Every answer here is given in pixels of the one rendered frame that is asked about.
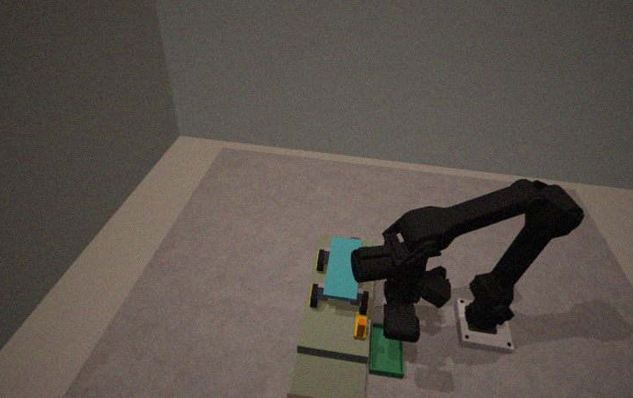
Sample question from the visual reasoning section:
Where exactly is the green tray floor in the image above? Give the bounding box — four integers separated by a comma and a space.
372, 328, 401, 373

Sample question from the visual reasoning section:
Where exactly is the yellow wheel chock with orange handle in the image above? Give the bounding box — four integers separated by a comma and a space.
354, 312, 367, 341

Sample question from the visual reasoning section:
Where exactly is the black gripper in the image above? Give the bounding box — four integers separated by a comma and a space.
383, 274, 423, 343

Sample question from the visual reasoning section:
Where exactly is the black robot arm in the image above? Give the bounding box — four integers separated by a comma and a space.
351, 179, 585, 335

